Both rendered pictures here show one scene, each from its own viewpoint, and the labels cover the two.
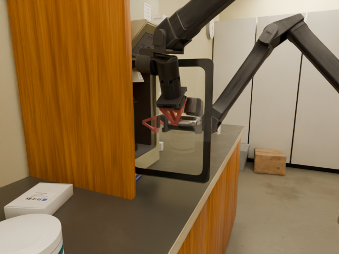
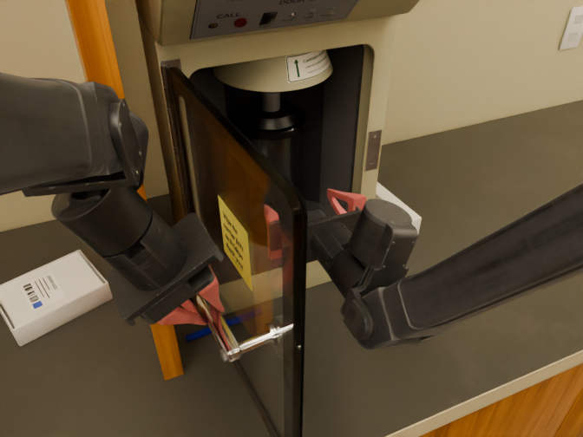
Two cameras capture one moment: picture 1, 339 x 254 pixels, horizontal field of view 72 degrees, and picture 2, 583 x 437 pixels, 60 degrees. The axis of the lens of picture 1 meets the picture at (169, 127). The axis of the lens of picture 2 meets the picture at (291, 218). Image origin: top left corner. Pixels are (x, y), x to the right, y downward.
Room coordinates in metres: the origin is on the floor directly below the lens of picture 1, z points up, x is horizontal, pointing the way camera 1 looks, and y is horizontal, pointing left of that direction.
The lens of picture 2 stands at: (0.50, -0.32, 1.60)
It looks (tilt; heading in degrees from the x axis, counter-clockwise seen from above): 38 degrees down; 43
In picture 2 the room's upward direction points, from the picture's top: straight up
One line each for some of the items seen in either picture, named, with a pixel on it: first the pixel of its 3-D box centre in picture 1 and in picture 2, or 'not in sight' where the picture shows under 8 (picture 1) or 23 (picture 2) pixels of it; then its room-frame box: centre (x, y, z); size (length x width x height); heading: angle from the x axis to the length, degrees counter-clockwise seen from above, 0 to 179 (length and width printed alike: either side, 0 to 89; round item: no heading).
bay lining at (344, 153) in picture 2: not in sight; (258, 137); (1.01, 0.22, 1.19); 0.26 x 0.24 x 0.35; 157
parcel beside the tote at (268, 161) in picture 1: (269, 161); not in sight; (3.26, -1.46, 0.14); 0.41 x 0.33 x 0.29; 73
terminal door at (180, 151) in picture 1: (165, 121); (233, 274); (0.77, 0.01, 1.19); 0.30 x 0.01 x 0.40; 71
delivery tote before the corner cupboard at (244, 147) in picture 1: (227, 154); not in sight; (3.47, -0.90, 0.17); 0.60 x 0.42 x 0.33; 65
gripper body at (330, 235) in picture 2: not in sight; (335, 247); (0.91, -0.02, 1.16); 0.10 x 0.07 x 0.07; 157
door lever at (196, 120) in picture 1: (184, 121); (233, 321); (0.71, -0.05, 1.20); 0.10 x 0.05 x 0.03; 71
